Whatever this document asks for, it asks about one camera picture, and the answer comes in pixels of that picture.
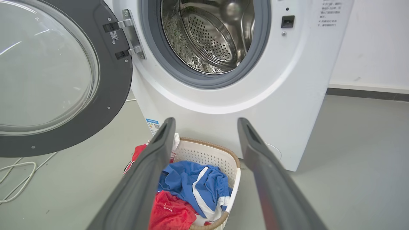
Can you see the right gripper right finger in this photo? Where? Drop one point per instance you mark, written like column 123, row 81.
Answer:
column 274, row 191

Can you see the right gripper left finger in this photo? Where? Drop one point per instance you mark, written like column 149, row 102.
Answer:
column 137, row 191

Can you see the round black glass washer door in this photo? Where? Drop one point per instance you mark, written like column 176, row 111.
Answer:
column 105, row 105

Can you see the white front-load washing machine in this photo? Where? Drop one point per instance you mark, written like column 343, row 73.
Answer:
column 223, row 105

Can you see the metal door hinge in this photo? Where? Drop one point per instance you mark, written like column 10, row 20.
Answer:
column 132, row 35

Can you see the black door lock socket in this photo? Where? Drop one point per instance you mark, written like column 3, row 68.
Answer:
column 288, row 21

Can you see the red basketball jersey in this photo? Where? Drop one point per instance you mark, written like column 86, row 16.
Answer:
column 169, row 212

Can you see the round white filter cover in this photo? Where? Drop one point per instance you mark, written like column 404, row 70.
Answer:
column 275, row 153

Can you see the blue shorts with white stripe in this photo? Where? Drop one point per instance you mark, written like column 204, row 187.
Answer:
column 188, row 182

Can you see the small white cloth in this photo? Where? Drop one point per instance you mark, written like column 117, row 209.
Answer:
column 176, row 142

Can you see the blue energy label sticker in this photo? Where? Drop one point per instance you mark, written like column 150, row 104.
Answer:
column 152, row 125

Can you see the white perforated laundry basket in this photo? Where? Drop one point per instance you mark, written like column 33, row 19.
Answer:
column 207, row 155

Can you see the perforated steel washer drum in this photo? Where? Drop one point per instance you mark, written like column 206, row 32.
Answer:
column 207, row 38

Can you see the black text sticker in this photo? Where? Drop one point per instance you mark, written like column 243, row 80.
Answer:
column 329, row 14

